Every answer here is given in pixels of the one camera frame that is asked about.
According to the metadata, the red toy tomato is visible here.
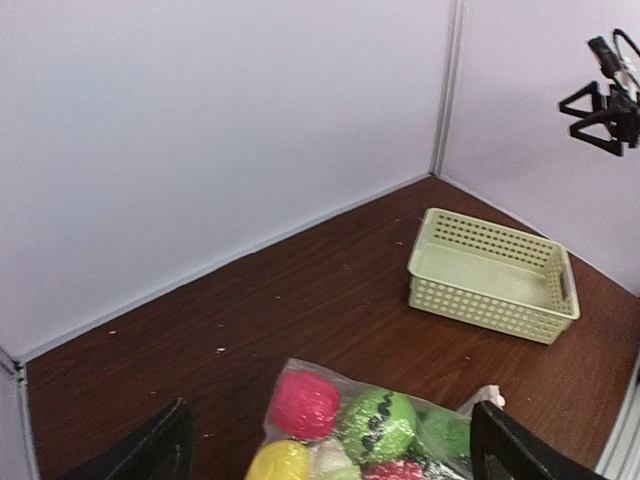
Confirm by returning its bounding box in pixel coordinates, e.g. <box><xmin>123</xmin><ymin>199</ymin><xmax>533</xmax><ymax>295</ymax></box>
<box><xmin>269</xmin><ymin>371</ymin><xmax>341</xmax><ymax>441</ymax></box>
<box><xmin>363</xmin><ymin>460</ymin><xmax>425</xmax><ymax>480</ymax></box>

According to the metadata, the clear zip top bag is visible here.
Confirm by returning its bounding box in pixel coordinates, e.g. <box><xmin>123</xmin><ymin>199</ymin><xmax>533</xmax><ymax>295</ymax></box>
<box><xmin>246</xmin><ymin>359</ymin><xmax>505</xmax><ymax>479</ymax></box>

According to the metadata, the aluminium corner post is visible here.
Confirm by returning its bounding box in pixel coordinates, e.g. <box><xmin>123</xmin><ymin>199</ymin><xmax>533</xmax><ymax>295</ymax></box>
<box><xmin>1</xmin><ymin>348</ymin><xmax>40</xmax><ymax>480</ymax></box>
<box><xmin>429</xmin><ymin>0</ymin><xmax>467</xmax><ymax>178</ymax></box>

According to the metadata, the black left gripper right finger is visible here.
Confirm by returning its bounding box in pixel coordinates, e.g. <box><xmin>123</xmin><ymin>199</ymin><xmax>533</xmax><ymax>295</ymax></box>
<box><xmin>470</xmin><ymin>401</ymin><xmax>603</xmax><ymax>480</ymax></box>

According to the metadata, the green toy cabbage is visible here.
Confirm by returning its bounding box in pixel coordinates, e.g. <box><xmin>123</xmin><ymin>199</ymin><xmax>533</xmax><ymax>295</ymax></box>
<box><xmin>335</xmin><ymin>388</ymin><xmax>417</xmax><ymax>465</ymax></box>

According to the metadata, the green toy pepper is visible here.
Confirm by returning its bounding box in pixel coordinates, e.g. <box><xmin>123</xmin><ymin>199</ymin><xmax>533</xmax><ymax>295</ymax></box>
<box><xmin>413</xmin><ymin>408</ymin><xmax>470</xmax><ymax>461</ymax></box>

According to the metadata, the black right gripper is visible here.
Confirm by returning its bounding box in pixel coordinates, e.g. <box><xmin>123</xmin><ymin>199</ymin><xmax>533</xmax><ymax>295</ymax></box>
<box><xmin>558</xmin><ymin>81</ymin><xmax>639</xmax><ymax>157</ymax></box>

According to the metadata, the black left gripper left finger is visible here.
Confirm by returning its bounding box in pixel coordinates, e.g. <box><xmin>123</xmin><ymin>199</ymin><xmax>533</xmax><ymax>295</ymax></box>
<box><xmin>64</xmin><ymin>399</ymin><xmax>194</xmax><ymax>479</ymax></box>

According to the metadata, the pale green perforated basket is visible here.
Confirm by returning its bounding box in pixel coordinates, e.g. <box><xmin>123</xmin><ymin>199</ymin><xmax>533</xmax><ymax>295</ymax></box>
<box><xmin>407</xmin><ymin>208</ymin><xmax>581</xmax><ymax>345</ymax></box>

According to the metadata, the aluminium left corner post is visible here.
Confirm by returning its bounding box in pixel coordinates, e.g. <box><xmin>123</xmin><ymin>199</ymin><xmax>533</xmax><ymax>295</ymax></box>
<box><xmin>1</xmin><ymin>348</ymin><xmax>40</xmax><ymax>480</ymax></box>

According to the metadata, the black right camera cable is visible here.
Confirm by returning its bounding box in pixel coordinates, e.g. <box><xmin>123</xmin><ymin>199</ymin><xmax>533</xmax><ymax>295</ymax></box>
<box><xmin>612</xmin><ymin>28</ymin><xmax>640</xmax><ymax>66</ymax></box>

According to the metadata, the white toy cauliflower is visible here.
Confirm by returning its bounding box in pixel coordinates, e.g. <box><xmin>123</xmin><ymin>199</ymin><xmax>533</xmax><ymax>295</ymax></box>
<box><xmin>308</xmin><ymin>438</ymin><xmax>362</xmax><ymax>480</ymax></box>

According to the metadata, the aluminium right corner post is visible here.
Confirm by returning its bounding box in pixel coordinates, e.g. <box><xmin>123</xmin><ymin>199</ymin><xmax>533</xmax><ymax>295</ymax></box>
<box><xmin>429</xmin><ymin>0</ymin><xmax>467</xmax><ymax>178</ymax></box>

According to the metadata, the yellow toy pepper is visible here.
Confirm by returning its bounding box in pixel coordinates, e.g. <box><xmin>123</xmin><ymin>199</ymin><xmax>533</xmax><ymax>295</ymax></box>
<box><xmin>246</xmin><ymin>440</ymin><xmax>309</xmax><ymax>480</ymax></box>

